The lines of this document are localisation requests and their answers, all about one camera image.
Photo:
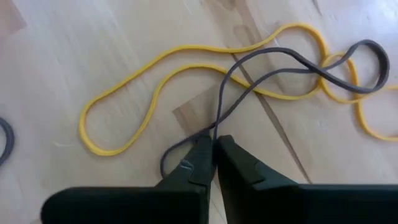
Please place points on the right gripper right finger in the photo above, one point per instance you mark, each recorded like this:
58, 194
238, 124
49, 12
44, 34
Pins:
295, 205

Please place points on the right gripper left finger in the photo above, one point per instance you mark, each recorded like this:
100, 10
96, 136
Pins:
140, 205

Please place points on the long yellow rubber band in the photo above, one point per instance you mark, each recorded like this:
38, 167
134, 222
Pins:
192, 47

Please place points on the dark grey rubber band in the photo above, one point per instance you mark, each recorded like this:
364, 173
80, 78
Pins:
11, 140
385, 67

